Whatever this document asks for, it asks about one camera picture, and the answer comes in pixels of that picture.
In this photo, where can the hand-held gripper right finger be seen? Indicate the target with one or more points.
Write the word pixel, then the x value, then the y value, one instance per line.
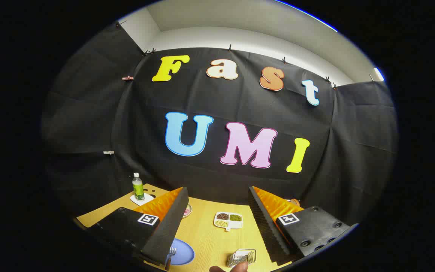
pixel 266 230

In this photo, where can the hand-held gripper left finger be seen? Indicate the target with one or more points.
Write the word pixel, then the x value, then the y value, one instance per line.
pixel 168 230

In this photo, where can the plate of meat and vegetables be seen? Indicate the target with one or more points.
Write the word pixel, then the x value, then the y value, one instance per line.
pixel 188 210

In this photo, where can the blue round plate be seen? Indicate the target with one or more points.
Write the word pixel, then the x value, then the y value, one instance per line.
pixel 184 254

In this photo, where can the white divided dish of beans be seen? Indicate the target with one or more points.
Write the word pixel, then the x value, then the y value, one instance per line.
pixel 236 225

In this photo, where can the white square coaster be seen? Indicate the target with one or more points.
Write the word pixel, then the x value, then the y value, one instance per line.
pixel 149 199

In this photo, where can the toasted bread slice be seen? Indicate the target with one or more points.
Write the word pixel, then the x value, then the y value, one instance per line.
pixel 295 202

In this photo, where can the green label plastic bottle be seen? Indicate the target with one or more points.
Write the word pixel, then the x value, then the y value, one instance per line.
pixel 138 187

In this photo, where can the pink clothes peg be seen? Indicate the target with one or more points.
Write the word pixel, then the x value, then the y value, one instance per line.
pixel 127 78

